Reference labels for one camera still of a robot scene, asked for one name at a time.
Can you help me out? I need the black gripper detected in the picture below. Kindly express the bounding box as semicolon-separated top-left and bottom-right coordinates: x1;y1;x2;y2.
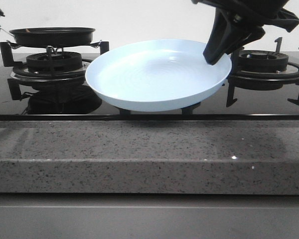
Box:
192;0;299;65

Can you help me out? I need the black frying pan green handle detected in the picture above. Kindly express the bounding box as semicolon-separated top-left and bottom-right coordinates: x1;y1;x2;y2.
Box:
7;27;95;48

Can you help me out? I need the light blue plate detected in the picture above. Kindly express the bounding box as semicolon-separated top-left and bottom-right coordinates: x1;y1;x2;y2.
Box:
85;39;232;112

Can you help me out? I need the black right gas burner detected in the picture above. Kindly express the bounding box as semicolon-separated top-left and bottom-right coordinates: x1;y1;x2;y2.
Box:
238;50;289;72

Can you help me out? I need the black gas burner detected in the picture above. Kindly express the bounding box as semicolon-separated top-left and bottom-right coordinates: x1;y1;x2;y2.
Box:
238;50;289;72
26;51;82;73

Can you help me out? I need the black right pan support grate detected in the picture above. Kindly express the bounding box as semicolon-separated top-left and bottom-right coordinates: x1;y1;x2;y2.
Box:
228;37;299;85

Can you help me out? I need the black pan support grate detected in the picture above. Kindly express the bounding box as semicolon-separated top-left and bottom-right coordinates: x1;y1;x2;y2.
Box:
228;37;299;85
0;40;110;83

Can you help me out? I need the black left pan support grate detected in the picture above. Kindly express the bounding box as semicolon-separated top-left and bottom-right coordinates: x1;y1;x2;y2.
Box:
0;40;110;83

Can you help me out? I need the black left gas burner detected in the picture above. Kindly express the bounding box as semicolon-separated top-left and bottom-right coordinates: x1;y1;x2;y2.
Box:
26;51;82;73

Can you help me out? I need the black glass gas cooktop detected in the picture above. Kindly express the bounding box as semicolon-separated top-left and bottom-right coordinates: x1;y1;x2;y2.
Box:
0;59;299;121

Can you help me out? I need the wire pan reducer ring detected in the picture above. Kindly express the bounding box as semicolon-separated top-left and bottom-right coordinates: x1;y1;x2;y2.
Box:
6;40;102;56

